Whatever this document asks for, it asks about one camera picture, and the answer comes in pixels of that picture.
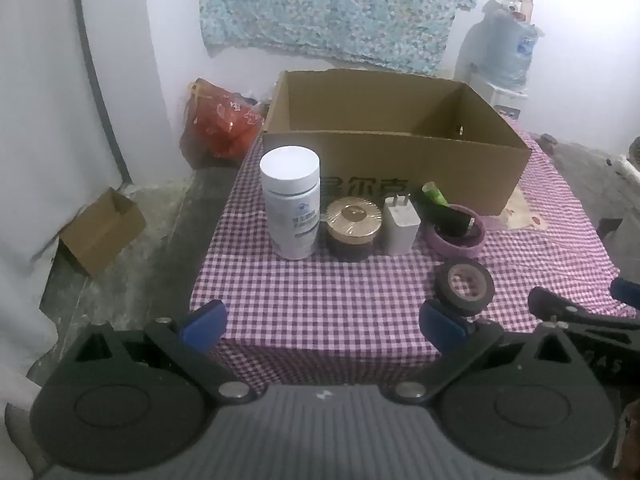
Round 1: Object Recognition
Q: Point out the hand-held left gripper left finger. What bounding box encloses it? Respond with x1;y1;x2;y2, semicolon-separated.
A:
60;300;256;406

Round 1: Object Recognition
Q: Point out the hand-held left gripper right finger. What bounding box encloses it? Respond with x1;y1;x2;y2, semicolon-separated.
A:
390;300;581;406

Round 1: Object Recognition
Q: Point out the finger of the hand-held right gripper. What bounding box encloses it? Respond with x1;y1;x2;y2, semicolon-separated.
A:
527;286;640;322
610;277;640;307

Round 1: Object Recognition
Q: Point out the white plastic bottle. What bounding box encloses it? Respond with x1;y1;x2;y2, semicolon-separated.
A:
259;146;322;261

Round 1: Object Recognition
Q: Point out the large cardboard box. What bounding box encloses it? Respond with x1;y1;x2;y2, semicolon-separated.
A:
262;69;532;216

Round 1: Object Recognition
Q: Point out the black tape roll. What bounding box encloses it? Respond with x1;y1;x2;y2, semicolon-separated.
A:
434;257;496;317

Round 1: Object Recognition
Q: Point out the black cylindrical object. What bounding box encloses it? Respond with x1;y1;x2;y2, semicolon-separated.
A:
417;192;476;238

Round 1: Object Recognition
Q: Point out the white charger plug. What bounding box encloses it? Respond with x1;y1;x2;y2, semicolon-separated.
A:
382;192;421;256

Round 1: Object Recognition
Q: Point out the purple checked tablecloth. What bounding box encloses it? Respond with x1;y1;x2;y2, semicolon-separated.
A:
190;120;636;396

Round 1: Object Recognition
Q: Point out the green tube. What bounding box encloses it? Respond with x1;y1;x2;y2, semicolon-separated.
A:
421;182;449;207

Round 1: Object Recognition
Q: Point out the gold lid jar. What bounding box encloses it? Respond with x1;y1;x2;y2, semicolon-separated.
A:
325;197;382;262

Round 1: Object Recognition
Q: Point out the small cardboard box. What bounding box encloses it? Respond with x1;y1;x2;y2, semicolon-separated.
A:
59;187;147;277

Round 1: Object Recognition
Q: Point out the red plastic bag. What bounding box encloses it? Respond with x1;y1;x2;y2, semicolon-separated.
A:
180;78;265;161

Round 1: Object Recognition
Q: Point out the white sheet with dark edge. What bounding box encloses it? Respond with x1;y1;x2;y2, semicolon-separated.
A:
0;0;132;386

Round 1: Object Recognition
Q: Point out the teal patterned wall cloth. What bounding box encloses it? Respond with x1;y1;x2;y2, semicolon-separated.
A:
199;0;482;77

